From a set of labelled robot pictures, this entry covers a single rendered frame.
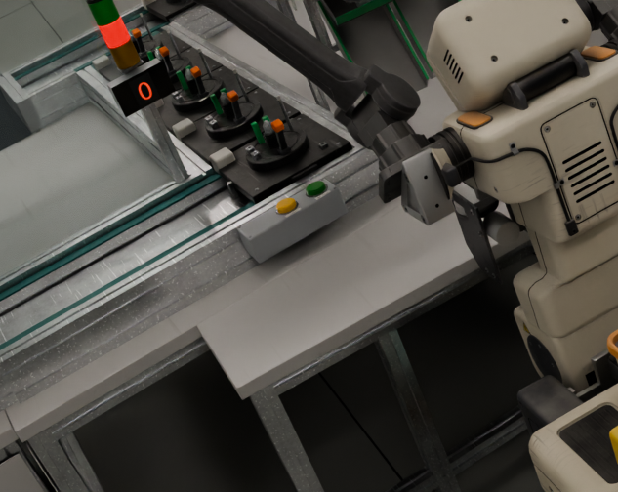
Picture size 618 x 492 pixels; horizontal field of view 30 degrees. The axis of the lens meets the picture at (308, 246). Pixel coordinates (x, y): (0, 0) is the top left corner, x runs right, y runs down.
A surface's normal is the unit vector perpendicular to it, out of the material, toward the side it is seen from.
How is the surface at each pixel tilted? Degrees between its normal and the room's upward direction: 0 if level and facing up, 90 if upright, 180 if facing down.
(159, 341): 0
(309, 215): 90
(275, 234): 90
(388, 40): 45
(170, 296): 90
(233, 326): 0
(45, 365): 90
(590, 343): 82
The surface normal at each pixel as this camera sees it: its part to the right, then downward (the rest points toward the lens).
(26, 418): -0.34, -0.80
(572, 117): 0.31, 0.26
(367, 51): -0.05, -0.26
